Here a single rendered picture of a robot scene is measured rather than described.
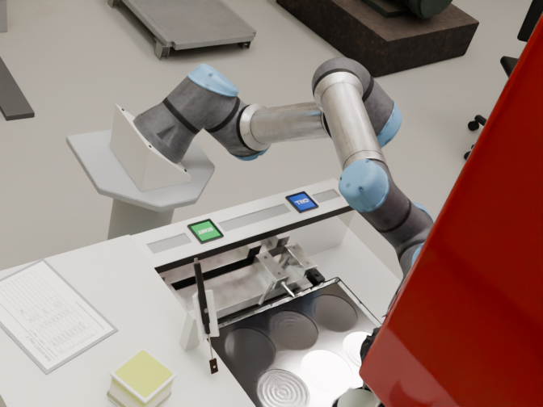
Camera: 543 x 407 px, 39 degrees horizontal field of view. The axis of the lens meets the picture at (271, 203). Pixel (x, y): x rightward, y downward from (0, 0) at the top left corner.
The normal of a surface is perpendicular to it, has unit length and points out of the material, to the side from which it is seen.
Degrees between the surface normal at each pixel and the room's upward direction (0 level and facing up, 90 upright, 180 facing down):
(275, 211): 0
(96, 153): 0
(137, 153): 90
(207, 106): 76
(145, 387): 0
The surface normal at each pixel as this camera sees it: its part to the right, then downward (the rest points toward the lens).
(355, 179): -0.62, -0.55
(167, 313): 0.24, -0.75
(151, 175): 0.53, 0.64
